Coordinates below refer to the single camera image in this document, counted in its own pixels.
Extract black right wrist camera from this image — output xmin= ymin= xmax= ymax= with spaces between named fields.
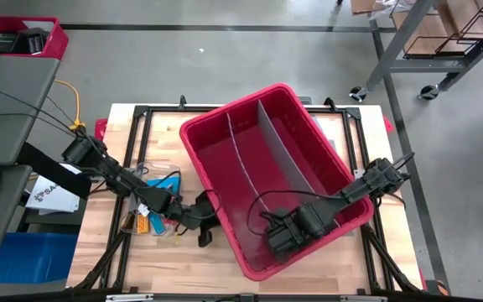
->
xmin=262 ymin=212 xmax=291 ymax=235

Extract grey desk panel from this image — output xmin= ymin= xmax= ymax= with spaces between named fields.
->
xmin=0 ymin=164 xmax=34 ymax=276
xmin=0 ymin=54 xmax=60 ymax=167

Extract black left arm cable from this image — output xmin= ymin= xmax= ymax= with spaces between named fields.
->
xmin=174 ymin=189 xmax=222 ymax=223

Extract blue plastic crate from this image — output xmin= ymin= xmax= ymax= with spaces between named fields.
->
xmin=0 ymin=232 xmax=79 ymax=284

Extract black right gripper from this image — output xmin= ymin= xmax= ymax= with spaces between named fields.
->
xmin=265 ymin=217 xmax=308 ymax=265

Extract wooden cart boards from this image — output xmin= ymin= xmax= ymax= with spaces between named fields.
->
xmin=392 ymin=0 xmax=483 ymax=56

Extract large red plastic bin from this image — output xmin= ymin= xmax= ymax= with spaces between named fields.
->
xmin=179 ymin=82 xmax=376 ymax=282

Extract black floor tape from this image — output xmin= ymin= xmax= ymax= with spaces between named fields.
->
xmin=369 ymin=18 xmax=453 ymax=295
xmin=59 ymin=23 xmax=397 ymax=34

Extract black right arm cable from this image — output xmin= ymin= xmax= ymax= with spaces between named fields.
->
xmin=386 ymin=192 xmax=407 ymax=210

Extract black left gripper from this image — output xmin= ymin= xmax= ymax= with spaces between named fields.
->
xmin=169 ymin=191 xmax=221 ymax=248

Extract black cart caster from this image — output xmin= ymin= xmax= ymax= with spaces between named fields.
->
xmin=418 ymin=84 xmax=440 ymax=102
xmin=349 ymin=85 xmax=369 ymax=103

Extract black support bar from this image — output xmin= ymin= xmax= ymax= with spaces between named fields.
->
xmin=16 ymin=142 xmax=94 ymax=200

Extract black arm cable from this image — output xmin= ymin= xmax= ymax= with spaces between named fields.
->
xmin=174 ymin=189 xmax=222 ymax=223
xmin=386 ymin=192 xmax=407 ymax=210

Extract red plastic basket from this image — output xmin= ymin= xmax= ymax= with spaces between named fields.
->
xmin=0 ymin=15 xmax=70 ymax=61

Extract black wire rack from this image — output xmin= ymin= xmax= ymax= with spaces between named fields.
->
xmin=402 ymin=3 xmax=483 ymax=59

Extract clear plastic tray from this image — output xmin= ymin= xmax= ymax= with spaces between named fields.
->
xmin=120 ymin=161 xmax=184 ymax=237

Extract grey plastic divider panel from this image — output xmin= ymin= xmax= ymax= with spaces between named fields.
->
xmin=257 ymin=99 xmax=343 ymax=230
xmin=226 ymin=111 xmax=272 ymax=215
xmin=310 ymin=113 xmax=338 ymax=152

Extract yellow cable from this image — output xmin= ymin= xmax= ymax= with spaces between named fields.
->
xmin=54 ymin=79 xmax=88 ymax=133

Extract wide blue toy block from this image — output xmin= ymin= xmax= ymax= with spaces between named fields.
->
xmin=145 ymin=174 xmax=180 ymax=196

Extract black devices in basket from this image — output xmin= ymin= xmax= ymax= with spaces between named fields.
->
xmin=0 ymin=27 xmax=50 ymax=56

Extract cardboard box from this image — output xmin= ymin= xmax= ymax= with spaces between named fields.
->
xmin=350 ymin=0 xmax=390 ymax=16

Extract white paper sheet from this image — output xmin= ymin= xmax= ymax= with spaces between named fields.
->
xmin=22 ymin=19 xmax=55 ymax=33

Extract long blue toy block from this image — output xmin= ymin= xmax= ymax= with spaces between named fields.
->
xmin=149 ymin=212 xmax=167 ymax=236

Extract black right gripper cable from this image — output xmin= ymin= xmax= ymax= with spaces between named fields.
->
xmin=246 ymin=189 xmax=347 ymax=242

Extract white printed paper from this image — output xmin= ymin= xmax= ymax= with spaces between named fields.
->
xmin=24 ymin=163 xmax=81 ymax=214

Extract black aluminium rig frame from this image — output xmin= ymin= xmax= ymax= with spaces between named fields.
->
xmin=73 ymin=95 xmax=429 ymax=294

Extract grey metal cart frame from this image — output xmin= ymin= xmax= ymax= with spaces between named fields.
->
xmin=364 ymin=0 xmax=483 ymax=91

